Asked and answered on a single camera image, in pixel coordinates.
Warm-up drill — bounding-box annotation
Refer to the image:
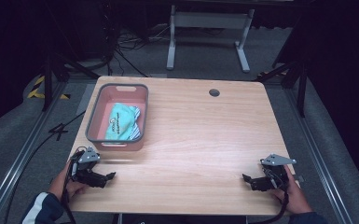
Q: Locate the teal cloth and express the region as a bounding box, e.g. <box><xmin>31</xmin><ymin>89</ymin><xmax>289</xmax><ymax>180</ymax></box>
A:
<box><xmin>104</xmin><ymin>102</ymin><xmax>138</xmax><ymax>142</ymax></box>

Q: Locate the blue white striped cloth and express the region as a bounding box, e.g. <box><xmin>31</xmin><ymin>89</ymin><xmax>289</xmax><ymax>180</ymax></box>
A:
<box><xmin>126</xmin><ymin>105</ymin><xmax>143</xmax><ymax>140</ymax></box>

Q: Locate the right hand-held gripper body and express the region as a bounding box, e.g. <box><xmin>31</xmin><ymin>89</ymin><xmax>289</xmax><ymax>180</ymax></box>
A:
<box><xmin>259</xmin><ymin>153</ymin><xmax>297</xmax><ymax>191</ymax></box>

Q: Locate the black tripod stand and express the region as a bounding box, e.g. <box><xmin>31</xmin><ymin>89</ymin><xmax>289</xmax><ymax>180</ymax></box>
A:
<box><xmin>254</xmin><ymin>60</ymin><xmax>310</xmax><ymax>119</ymax></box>
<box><xmin>41</xmin><ymin>51</ymin><xmax>101</xmax><ymax>113</ymax></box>

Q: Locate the person's right hand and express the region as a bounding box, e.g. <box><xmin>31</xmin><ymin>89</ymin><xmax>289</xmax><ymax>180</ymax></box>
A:
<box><xmin>271</xmin><ymin>165</ymin><xmax>313</xmax><ymax>216</ymax></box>

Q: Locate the pink basket with grey rim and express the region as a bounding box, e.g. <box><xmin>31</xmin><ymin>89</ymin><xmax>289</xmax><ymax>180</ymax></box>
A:
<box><xmin>85</xmin><ymin>82</ymin><xmax>150</xmax><ymax>153</ymax></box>

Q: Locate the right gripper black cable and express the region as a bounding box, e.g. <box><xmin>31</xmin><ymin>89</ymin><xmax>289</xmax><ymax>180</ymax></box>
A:
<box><xmin>251</xmin><ymin>186</ymin><xmax>291</xmax><ymax>224</ymax></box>

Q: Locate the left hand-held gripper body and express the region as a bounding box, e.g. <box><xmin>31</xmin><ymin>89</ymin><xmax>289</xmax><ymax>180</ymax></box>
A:
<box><xmin>69</xmin><ymin>147</ymin><xmax>107</xmax><ymax>188</ymax></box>

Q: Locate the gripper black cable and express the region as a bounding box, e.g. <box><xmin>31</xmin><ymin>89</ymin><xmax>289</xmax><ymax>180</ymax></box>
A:
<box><xmin>61</xmin><ymin>146</ymin><xmax>89</xmax><ymax>224</ymax></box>
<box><xmin>251</xmin><ymin>186</ymin><xmax>291</xmax><ymax>224</ymax></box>

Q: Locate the person's left hand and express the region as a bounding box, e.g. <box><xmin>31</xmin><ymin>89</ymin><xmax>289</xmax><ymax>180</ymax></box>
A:
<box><xmin>48</xmin><ymin>161</ymin><xmax>89</xmax><ymax>203</ymax></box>

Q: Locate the yellow black floor tape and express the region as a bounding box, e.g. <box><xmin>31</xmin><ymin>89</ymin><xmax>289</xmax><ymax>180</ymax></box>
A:
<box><xmin>26</xmin><ymin>75</ymin><xmax>72</xmax><ymax>101</ymax></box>

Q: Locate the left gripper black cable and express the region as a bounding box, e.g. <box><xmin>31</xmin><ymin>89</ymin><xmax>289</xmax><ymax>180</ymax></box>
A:
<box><xmin>61</xmin><ymin>146</ymin><xmax>89</xmax><ymax>224</ymax></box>

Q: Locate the white metal desk frame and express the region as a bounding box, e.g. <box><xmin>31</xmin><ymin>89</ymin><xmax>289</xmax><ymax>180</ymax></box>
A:
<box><xmin>166</xmin><ymin>4</ymin><xmax>256</xmax><ymax>75</ymax></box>

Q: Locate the long black floor cable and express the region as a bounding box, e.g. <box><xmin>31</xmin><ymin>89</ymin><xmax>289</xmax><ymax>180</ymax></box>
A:
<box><xmin>4</xmin><ymin>110</ymin><xmax>87</xmax><ymax>224</ymax></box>

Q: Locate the bundle of black floor cables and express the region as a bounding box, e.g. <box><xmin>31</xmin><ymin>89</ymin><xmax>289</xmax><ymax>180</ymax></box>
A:
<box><xmin>104</xmin><ymin>18</ymin><xmax>175</xmax><ymax>77</ymax></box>

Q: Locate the aluminium floor rail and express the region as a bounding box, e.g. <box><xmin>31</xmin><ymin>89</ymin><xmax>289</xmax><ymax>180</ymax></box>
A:
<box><xmin>0</xmin><ymin>81</ymin><xmax>70</xmax><ymax>224</ymax></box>
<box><xmin>283</xmin><ymin>88</ymin><xmax>354</xmax><ymax>224</ymax></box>

